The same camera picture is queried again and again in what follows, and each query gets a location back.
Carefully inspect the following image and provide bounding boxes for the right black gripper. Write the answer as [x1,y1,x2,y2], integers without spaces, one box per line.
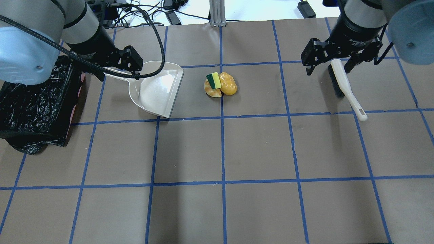
[301,35,383,76]

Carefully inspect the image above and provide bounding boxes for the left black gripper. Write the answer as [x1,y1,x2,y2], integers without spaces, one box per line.
[70,41,143,82]

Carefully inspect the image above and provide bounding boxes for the white hand brush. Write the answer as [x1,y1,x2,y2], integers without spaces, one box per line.
[328,59,368,121]

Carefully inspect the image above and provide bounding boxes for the white plastic dustpan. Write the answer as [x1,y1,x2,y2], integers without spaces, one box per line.
[104,62,184,118]

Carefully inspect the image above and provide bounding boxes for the yellow green sponge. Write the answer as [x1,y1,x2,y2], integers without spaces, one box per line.
[206,72,222,90]

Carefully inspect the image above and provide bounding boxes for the twisted croissant bread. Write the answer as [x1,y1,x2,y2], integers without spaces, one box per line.
[204,79,222,98]

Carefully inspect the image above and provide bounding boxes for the yellow bread roll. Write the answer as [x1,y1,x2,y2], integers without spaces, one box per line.
[219,72,238,96]

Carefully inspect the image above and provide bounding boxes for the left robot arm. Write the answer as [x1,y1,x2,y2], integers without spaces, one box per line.
[0,0,143,85]

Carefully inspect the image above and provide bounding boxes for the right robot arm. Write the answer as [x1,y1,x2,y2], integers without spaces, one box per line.
[301,0,434,75]

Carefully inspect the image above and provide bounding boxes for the bin with black bag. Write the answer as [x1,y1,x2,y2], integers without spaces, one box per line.
[0,57,83,155]

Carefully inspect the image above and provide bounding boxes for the black power adapter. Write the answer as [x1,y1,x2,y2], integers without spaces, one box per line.
[297,0,316,19]

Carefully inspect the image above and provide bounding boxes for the black braided cable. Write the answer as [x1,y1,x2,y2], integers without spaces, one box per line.
[0,3,165,79]

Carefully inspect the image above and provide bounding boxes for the aluminium frame post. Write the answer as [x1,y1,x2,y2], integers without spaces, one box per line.
[209,0,226,27]

